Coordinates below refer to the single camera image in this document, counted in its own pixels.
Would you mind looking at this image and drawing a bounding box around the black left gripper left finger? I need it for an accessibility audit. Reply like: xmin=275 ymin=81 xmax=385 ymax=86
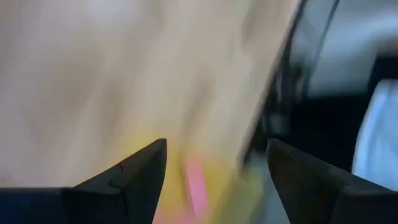
xmin=0 ymin=138 xmax=168 ymax=224

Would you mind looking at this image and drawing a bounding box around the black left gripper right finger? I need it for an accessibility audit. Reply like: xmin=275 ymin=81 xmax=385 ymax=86
xmin=266 ymin=138 xmax=398 ymax=224

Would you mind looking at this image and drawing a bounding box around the green block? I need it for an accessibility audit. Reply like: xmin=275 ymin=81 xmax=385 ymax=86
xmin=182 ymin=155 xmax=211 ymax=220

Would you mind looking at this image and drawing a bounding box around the yellow plastic bin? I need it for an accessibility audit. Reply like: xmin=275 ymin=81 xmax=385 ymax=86
xmin=124 ymin=130 xmax=265 ymax=224

